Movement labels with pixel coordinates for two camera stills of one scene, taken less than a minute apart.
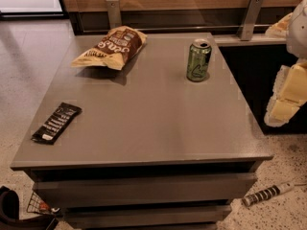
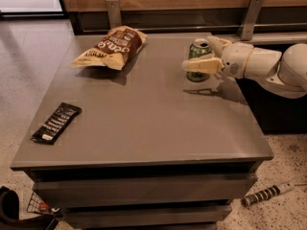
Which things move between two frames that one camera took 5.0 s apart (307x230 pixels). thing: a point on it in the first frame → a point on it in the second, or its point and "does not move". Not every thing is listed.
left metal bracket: [114, 13] does not move
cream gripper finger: [279, 29] → [218, 45]
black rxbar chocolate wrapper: [58, 124] does not move
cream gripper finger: [290, 93] → [205, 63]
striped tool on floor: [253, 197] does not move
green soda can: [199, 60] does not move
